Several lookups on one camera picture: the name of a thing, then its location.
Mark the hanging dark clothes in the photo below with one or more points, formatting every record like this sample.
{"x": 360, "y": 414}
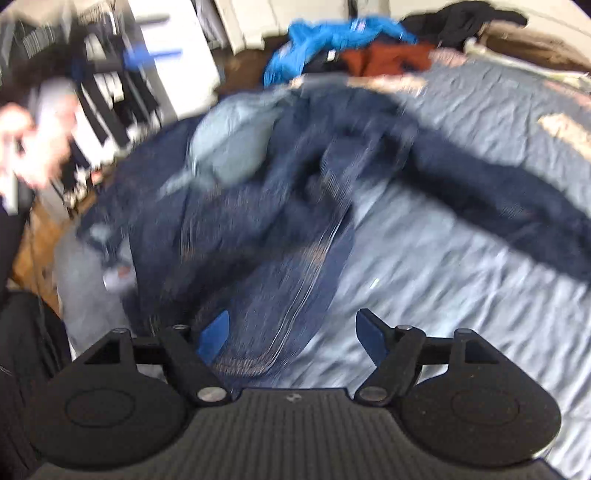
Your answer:
{"x": 106, "y": 110}

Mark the dark blue denim jeans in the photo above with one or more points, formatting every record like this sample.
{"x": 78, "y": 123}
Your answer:
{"x": 277, "y": 207}

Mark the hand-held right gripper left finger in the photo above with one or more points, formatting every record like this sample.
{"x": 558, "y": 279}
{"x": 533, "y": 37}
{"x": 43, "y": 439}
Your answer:
{"x": 214, "y": 334}

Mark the person's dark clothing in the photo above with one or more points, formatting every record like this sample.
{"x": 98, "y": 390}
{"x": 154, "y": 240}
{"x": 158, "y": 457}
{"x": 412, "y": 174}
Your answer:
{"x": 23, "y": 346}

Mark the bright blue jacket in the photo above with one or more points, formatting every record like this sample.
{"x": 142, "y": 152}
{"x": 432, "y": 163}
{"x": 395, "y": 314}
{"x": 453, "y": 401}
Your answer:
{"x": 318, "y": 41}

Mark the white headboard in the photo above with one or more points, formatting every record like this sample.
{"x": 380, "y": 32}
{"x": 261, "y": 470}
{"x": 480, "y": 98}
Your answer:
{"x": 554, "y": 18}

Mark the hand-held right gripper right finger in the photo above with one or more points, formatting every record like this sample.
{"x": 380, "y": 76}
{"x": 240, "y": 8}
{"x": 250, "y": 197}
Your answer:
{"x": 371, "y": 337}

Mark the grey-blue bed quilt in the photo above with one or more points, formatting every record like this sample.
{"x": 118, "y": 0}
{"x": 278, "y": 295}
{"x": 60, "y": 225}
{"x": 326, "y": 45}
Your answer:
{"x": 461, "y": 286}

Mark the black garment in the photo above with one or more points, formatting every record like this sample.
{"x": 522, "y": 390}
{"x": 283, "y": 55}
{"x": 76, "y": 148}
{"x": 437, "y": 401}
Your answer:
{"x": 461, "y": 21}

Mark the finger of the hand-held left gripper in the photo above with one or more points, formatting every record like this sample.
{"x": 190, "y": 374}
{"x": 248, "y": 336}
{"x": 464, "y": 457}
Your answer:
{"x": 152, "y": 55}
{"x": 152, "y": 19}

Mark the white wardrobe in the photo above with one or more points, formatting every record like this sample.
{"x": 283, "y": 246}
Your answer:
{"x": 184, "y": 78}

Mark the person's left hand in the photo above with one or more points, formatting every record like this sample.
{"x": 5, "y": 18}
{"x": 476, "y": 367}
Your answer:
{"x": 37, "y": 147}

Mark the rust orange sweater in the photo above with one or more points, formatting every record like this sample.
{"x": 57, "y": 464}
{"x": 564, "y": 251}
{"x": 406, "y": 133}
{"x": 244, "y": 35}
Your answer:
{"x": 388, "y": 60}

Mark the stack of folded brown clothes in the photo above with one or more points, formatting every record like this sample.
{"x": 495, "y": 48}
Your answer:
{"x": 531, "y": 44}

